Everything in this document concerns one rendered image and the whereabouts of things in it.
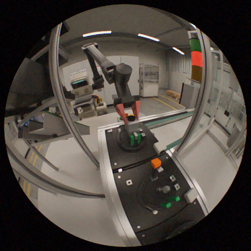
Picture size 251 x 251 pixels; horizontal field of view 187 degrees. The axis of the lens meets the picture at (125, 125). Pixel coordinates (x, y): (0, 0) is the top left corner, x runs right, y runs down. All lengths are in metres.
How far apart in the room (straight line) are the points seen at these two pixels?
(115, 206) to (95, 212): 0.16
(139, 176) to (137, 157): 0.08
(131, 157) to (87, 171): 0.26
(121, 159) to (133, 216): 0.22
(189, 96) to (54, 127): 0.37
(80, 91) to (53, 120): 0.75
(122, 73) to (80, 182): 0.52
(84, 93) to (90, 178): 0.83
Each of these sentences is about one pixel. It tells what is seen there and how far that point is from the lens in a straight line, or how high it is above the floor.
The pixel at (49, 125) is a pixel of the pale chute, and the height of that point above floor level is 1.18.
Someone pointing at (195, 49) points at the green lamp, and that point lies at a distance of 0.30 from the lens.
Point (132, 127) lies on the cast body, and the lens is 0.27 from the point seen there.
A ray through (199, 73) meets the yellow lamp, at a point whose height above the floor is 1.28.
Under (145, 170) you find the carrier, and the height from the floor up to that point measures 0.97.
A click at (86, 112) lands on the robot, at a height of 0.88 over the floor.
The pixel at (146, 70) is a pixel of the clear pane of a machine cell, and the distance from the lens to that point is 4.43.
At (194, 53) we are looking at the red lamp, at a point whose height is 1.35.
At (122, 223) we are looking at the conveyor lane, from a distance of 0.31.
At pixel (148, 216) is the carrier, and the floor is 0.97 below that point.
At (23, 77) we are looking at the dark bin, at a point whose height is 1.31.
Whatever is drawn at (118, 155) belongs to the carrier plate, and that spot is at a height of 0.97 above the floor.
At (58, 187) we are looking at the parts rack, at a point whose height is 1.13.
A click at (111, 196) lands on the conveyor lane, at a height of 0.95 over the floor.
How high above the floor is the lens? 1.24
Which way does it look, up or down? 37 degrees down
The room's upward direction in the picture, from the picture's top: 4 degrees counter-clockwise
